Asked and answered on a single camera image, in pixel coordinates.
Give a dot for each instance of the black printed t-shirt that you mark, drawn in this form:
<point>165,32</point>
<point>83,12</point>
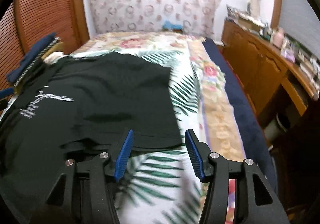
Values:
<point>56,135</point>

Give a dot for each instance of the lilac tissue pack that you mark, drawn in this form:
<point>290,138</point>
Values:
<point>288,54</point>

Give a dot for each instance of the patterned folded garment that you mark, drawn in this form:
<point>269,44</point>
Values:
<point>34,64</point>

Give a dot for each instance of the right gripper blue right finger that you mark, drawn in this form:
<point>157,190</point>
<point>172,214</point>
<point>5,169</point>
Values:
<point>199,154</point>

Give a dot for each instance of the wooden louvered wardrobe door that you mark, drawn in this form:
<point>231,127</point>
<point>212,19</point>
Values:
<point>27,21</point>

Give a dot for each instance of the long wooden cabinet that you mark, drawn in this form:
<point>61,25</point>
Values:
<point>274,87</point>

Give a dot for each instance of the navy folded garment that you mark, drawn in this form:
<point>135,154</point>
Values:
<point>39,46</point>

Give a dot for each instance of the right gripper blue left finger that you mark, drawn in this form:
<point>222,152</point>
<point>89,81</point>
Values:
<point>118,156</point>

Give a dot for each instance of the palm leaf print cloth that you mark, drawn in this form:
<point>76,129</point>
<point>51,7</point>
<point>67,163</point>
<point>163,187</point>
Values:
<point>98,137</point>

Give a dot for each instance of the mustard yellow folded garment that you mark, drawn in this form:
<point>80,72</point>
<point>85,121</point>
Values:
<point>58,47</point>

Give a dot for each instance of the cardboard box on cabinet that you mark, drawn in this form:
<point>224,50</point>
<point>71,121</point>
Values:
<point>248,24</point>

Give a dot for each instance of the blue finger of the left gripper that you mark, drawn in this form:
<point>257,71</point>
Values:
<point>6,92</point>

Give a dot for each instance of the blue item at bedhead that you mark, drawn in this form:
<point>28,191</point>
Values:
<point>168,26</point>

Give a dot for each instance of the navy blue mattress edge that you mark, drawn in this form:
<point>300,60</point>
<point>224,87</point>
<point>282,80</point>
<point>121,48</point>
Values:
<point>250,131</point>

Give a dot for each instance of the grey window roller blind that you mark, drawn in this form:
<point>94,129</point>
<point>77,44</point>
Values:
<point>299,20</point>

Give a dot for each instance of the floral bed cover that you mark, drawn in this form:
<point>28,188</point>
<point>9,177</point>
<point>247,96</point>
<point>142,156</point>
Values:
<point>200,83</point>

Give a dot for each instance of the pink thermos jug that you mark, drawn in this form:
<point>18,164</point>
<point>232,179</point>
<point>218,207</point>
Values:
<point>278,38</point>

